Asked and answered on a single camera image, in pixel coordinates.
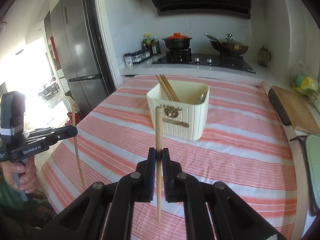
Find wooden chopstick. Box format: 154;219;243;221
156;75;175;101
72;105;85;191
155;106;162;223
161;75;180;102

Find oval steel spoon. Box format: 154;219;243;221
195;91;208;105

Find person's left hand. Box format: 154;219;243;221
1;157;39;194

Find pink striped tablecloth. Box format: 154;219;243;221
38;76;297;238

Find cream utensil holder box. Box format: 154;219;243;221
146;80;210;141

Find green cutting board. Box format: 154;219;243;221
290;134;320;216

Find spice jar rack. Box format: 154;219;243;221
124;49;152;67

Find grey refrigerator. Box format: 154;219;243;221
50;0;116;117

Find wooden cutting board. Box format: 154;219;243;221
272;86;319;134

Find sauce bottles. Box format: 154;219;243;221
142;33;161;55

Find yellow green bag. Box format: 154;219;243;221
292;61;319;103

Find black gas stove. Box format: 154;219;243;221
153;48;256;74

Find black pot red lid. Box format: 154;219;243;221
163;33;192;51

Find dark glass kettle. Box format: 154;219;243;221
259;46;271;67

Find wok with glass lid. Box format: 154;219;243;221
204;33;249;56

